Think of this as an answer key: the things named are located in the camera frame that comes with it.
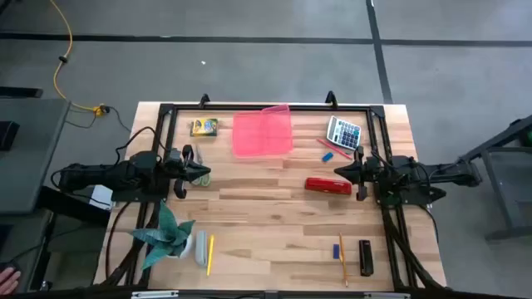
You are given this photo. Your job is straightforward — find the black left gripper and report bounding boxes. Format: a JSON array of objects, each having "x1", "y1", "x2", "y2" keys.
[{"x1": 164, "y1": 144, "x2": 212, "y2": 200}]

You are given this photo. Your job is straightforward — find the white box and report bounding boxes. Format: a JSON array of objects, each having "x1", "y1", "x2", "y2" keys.
[{"x1": 89, "y1": 184, "x2": 114, "y2": 211}]

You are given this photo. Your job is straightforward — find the white plant pot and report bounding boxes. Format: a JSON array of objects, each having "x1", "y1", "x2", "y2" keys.
[{"x1": 165, "y1": 232, "x2": 195, "y2": 259}]

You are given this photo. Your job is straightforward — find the grey metal cart frame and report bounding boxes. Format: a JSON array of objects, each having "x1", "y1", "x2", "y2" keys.
[{"x1": 458, "y1": 114, "x2": 532, "y2": 242}]

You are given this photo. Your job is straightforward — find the black stapler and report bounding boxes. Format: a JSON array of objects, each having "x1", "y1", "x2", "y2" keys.
[{"x1": 358, "y1": 239, "x2": 375, "y2": 277}]

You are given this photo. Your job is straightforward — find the transparent pink pencil case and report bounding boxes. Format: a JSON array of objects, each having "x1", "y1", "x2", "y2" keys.
[{"x1": 231, "y1": 103, "x2": 294, "y2": 159}]

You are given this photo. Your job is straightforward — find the orange pencil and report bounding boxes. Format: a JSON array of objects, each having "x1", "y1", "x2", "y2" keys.
[{"x1": 338, "y1": 232, "x2": 349, "y2": 288}]

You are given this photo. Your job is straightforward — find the green artificial plant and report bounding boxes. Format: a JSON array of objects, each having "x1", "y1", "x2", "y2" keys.
[{"x1": 131, "y1": 200, "x2": 196, "y2": 271}]

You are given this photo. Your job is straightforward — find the red stapler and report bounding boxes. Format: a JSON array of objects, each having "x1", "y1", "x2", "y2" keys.
[{"x1": 304, "y1": 177, "x2": 353, "y2": 196}]

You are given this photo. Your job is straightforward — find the yellow pencil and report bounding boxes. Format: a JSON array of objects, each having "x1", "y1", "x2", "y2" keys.
[{"x1": 206, "y1": 233, "x2": 215, "y2": 277}]

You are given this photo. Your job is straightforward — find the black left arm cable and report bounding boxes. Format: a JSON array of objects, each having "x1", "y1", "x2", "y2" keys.
[{"x1": 114, "y1": 125, "x2": 170, "y2": 167}]

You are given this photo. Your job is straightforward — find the silver metal bracket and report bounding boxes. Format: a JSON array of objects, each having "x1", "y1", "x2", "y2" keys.
[
  {"x1": 131, "y1": 290, "x2": 180, "y2": 299},
  {"x1": 363, "y1": 292, "x2": 411, "y2": 299}
]

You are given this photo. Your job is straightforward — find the black aluminium table frame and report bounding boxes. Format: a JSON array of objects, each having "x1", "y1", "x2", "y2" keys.
[{"x1": 95, "y1": 101, "x2": 448, "y2": 292}]

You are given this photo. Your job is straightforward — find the person's hand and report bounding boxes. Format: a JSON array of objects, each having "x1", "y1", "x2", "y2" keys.
[{"x1": 0, "y1": 267, "x2": 22, "y2": 296}]

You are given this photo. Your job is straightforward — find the silver desk calculator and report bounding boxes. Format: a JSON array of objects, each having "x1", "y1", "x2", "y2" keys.
[{"x1": 326, "y1": 115, "x2": 362, "y2": 151}]

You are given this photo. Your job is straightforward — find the yellow extension cable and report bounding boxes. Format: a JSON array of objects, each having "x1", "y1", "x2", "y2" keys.
[{"x1": 49, "y1": 0, "x2": 110, "y2": 117}]

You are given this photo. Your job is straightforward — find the black device on side table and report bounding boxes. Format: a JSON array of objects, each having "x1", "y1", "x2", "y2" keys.
[{"x1": 0, "y1": 120, "x2": 21, "y2": 151}]

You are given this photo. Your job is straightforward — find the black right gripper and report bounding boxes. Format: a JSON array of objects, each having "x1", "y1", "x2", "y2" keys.
[{"x1": 334, "y1": 145, "x2": 377, "y2": 203}]

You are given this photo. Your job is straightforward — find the yellow green crayon box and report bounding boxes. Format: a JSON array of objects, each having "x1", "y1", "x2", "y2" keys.
[{"x1": 190, "y1": 118, "x2": 219, "y2": 137}]

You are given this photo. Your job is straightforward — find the black flat bar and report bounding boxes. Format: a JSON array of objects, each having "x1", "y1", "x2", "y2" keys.
[{"x1": 0, "y1": 86, "x2": 44, "y2": 100}]

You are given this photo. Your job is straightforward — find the grey side table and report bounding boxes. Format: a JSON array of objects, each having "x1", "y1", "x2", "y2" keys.
[{"x1": 0, "y1": 97, "x2": 71, "y2": 213}]

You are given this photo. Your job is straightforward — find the light grey stapler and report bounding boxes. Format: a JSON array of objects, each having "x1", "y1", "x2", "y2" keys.
[{"x1": 194, "y1": 230, "x2": 209, "y2": 267}]

